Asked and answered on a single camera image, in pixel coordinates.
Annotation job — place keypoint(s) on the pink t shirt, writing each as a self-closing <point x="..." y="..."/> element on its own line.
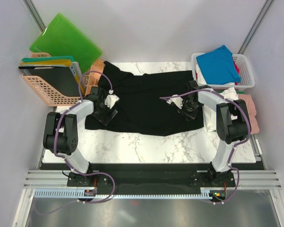
<point x="251" y="112"/>

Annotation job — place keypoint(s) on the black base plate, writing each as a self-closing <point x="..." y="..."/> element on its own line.
<point x="152" y="178"/>

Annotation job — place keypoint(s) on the black folder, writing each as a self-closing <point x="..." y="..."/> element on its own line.
<point x="60" y="78"/>

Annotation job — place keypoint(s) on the orange compartment organizer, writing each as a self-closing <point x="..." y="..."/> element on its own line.
<point x="91" y="80"/>

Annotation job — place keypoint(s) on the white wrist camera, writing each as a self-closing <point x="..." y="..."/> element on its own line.
<point x="175" y="100"/>
<point x="111" y="99"/>

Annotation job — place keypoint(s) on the green plastic board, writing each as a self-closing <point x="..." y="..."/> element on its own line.
<point x="62" y="38"/>

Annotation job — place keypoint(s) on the blue folded t shirt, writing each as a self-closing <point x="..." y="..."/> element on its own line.
<point x="217" y="67"/>

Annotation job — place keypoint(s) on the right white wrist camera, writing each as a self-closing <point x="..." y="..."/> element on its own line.
<point x="175" y="100"/>

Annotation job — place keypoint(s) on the teal folder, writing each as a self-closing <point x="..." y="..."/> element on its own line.
<point x="25" y="60"/>

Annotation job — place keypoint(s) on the white crumpled t shirt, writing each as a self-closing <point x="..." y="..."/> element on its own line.
<point x="210" y="115"/>

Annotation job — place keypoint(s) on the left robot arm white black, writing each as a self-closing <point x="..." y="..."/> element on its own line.
<point x="61" y="130"/>

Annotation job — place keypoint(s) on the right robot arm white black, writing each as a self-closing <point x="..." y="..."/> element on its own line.
<point x="232" y="120"/>

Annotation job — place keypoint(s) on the white laundry basket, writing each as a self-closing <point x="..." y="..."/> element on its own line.
<point x="246" y="75"/>

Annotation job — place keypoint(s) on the red garment in basket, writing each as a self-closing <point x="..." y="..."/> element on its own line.
<point x="237" y="70"/>

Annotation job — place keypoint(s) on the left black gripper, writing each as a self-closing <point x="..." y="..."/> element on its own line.
<point x="104" y="119"/>

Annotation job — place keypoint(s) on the orange file basket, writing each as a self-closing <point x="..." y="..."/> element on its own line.
<point x="46" y="92"/>

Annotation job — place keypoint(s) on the white slotted cable duct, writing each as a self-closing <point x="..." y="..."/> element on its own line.
<point x="96" y="194"/>

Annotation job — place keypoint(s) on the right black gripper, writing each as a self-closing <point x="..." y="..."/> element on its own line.
<point x="189" y="116"/>

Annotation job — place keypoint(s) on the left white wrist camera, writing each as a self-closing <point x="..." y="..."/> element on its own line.
<point x="111" y="99"/>

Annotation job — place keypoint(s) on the black t shirt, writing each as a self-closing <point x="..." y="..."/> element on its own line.
<point x="140" y="108"/>

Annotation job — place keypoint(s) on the yellow folder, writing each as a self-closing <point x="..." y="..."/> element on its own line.
<point x="74" y="66"/>

